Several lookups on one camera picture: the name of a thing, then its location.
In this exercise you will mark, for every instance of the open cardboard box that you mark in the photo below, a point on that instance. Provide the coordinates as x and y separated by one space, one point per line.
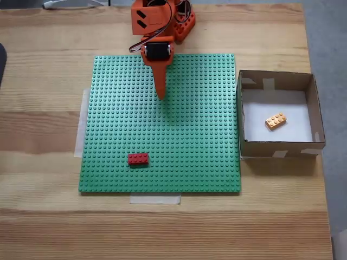
318 108

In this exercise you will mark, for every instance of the yellow lego block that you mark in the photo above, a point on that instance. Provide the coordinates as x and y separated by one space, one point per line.
276 121

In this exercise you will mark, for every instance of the red lego block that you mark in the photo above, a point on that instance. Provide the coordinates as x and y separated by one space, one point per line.
138 159

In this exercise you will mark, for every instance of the white plastic object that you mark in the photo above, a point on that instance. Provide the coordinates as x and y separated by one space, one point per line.
76 2

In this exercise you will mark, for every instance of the black rounded device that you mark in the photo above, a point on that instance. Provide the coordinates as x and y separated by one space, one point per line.
2 65

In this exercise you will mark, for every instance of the green lego baseplate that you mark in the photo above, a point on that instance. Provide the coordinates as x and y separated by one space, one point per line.
122 122

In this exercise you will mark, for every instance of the wide masking tape strip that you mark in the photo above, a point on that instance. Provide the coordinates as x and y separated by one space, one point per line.
80 127

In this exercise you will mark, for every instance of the white paper box lining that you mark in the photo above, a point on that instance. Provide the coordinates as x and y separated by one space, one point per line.
257 130

